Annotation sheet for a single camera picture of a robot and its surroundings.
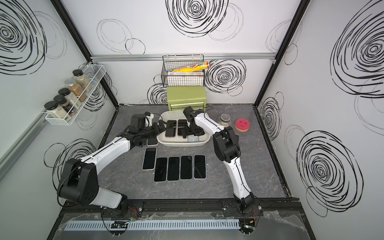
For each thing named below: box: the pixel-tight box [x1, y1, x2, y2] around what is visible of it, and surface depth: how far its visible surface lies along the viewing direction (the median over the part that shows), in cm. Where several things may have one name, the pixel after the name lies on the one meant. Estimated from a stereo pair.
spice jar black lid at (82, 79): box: [72, 69, 92, 92], surface depth 77 cm
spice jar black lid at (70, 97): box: [58, 88, 82, 110], surface depth 70 cm
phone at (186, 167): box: [180, 155, 193, 181], surface depth 88 cm
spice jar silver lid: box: [64, 78, 77, 87], surface depth 70 cm
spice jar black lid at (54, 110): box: [44, 101, 69, 119], surface depth 63 cm
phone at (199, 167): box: [193, 154, 207, 180], surface depth 90 cm
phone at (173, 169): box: [167, 156, 181, 182], surface depth 88 cm
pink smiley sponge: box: [235, 118, 251, 132], surface depth 107 cm
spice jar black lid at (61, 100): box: [53, 94, 76, 115], surface depth 66 cm
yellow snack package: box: [172, 61, 210, 73], surface depth 88 cm
